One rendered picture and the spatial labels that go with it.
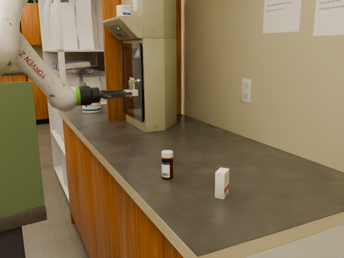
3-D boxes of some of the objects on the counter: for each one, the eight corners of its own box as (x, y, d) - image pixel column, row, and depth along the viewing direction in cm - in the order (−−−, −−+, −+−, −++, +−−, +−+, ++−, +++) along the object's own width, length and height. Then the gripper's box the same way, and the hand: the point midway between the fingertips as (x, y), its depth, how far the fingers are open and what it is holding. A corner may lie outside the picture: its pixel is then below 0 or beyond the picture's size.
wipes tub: (99, 109, 243) (97, 88, 240) (103, 112, 232) (102, 90, 228) (80, 110, 238) (79, 89, 234) (84, 113, 226) (82, 91, 223)
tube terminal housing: (164, 117, 213) (162, -14, 195) (188, 127, 185) (189, -25, 167) (125, 121, 202) (120, -17, 184) (146, 132, 174) (141, -29, 156)
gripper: (93, 89, 156) (142, 87, 166) (87, 85, 169) (132, 83, 179) (94, 105, 158) (142, 102, 168) (87, 100, 171) (132, 97, 181)
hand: (130, 92), depth 172 cm, fingers closed, pressing on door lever
